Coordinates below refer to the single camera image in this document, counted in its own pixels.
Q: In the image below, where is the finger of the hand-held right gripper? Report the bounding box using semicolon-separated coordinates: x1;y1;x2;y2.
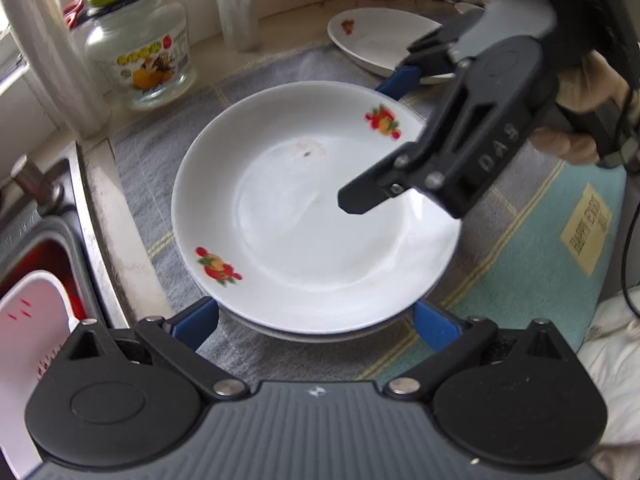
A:
375;10;488;101
337;140;436;216

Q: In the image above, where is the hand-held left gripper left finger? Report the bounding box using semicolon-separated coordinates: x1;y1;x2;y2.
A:
67;297;251;401

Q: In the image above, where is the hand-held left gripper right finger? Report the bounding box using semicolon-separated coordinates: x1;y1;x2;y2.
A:
385;300;568;401

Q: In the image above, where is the small white fruit-print plate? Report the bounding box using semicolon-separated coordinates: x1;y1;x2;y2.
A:
327;8;458;86

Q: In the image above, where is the large white fruit-print plate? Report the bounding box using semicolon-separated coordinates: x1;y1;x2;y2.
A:
171;80;462;335

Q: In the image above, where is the stained white fruit-print plate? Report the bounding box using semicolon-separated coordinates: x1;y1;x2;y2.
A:
220;305;416;345

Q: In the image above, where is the person's right hand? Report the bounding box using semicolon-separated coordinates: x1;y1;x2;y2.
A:
531;54;633;165

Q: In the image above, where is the grey blue checkered towel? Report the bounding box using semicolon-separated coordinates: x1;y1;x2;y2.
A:
112;42;628;386

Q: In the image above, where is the stainless steel sink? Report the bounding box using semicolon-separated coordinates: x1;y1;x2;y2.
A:
0;140;132;341

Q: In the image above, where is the white plastic colander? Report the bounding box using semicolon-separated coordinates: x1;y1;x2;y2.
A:
0;270;83;466

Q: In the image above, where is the white cloth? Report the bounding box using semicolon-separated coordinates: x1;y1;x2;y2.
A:
575;300;640;480

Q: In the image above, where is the metal sink knob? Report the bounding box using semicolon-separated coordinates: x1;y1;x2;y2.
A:
10;154;66;216

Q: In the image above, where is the glass jar green lid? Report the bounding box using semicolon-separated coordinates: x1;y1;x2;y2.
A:
82;0;197;111

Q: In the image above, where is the small red plastic object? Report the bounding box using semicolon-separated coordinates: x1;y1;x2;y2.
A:
62;0;87;30

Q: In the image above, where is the black cable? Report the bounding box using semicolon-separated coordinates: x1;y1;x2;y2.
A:
617;90;640;313

